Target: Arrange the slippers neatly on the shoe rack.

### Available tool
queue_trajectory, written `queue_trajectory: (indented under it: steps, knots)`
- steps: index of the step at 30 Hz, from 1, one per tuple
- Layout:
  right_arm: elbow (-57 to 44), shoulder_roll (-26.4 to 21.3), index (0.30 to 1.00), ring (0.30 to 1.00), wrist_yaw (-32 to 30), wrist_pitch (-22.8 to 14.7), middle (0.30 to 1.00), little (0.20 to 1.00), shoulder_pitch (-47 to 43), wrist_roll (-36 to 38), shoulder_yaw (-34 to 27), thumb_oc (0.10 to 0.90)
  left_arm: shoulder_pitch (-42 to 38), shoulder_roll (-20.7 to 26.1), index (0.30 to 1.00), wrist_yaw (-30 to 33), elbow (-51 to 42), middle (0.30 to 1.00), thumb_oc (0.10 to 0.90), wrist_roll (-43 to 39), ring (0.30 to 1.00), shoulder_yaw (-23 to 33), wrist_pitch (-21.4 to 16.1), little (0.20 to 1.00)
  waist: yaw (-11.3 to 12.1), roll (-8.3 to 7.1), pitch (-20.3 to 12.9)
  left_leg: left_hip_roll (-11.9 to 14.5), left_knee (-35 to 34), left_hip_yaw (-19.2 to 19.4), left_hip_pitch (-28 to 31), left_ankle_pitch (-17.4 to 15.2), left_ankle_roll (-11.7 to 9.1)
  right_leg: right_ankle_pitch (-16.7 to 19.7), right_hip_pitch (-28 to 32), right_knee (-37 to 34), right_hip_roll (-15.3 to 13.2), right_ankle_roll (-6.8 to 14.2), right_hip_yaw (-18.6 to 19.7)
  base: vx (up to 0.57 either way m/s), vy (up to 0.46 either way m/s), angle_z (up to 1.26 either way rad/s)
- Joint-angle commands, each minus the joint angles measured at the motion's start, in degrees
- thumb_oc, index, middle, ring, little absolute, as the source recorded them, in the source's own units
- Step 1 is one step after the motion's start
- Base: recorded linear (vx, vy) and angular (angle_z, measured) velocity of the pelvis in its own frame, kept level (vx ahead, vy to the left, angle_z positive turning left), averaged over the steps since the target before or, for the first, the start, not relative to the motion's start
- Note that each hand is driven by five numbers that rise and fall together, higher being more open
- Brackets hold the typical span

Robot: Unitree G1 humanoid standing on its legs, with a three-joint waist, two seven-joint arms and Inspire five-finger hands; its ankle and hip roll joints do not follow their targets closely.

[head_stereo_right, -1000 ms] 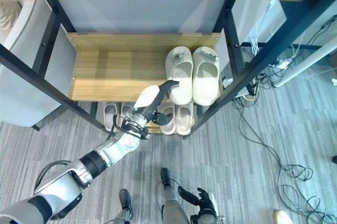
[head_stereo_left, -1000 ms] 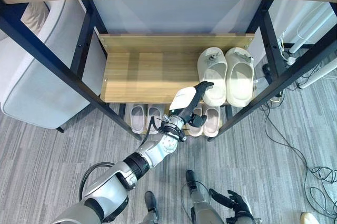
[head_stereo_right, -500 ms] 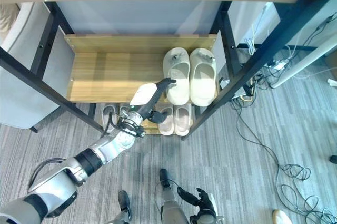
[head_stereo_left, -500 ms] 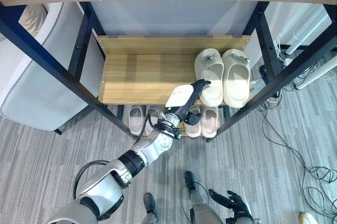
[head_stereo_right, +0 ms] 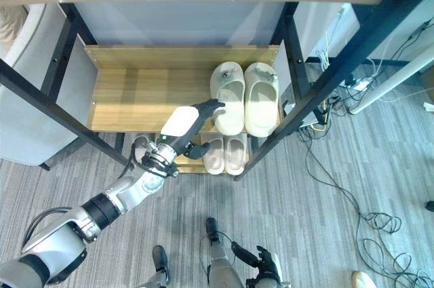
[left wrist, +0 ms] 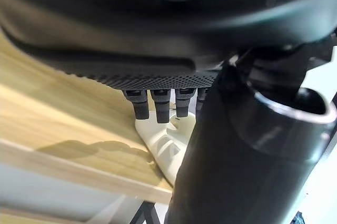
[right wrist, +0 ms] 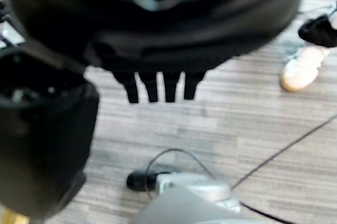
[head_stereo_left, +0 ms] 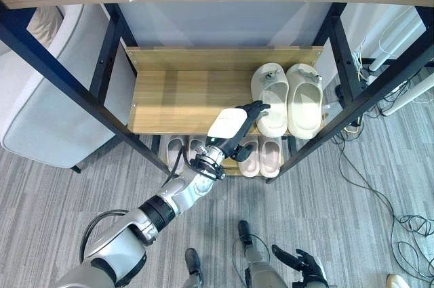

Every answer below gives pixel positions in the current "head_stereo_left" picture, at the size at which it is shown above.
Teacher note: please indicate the pale pink slipper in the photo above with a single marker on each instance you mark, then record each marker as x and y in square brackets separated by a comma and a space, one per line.
[195, 145]
[270, 157]
[250, 164]
[174, 156]

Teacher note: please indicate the wooden rack shelf with backboard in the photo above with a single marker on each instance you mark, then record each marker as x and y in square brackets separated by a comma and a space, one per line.
[190, 101]

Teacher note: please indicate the cream slipper with grey charms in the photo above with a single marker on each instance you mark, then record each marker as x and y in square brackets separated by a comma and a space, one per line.
[304, 105]

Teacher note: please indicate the grey fabric sofa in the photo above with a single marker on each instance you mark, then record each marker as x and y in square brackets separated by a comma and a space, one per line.
[51, 108]

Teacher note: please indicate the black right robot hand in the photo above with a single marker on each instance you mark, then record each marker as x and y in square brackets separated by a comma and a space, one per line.
[310, 266]

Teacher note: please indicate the white desk leg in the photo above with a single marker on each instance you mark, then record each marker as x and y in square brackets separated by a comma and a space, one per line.
[396, 37]

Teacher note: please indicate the white desk foot bar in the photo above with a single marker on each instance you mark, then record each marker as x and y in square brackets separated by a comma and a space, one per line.
[412, 93]

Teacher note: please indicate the cream slipper with dark charms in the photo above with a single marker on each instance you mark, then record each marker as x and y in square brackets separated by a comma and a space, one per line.
[273, 98]

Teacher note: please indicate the cream slipper on floor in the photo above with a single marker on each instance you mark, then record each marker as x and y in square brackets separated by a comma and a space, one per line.
[396, 282]

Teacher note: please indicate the beige cushion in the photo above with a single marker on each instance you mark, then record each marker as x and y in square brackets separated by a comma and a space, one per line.
[44, 25]

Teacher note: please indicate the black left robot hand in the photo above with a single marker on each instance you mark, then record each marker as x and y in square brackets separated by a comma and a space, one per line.
[228, 122]

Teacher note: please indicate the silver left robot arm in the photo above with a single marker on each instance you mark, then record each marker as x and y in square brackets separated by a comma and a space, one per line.
[179, 194]

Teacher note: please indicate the black metal rack frame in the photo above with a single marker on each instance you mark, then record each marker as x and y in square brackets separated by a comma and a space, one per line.
[112, 125]

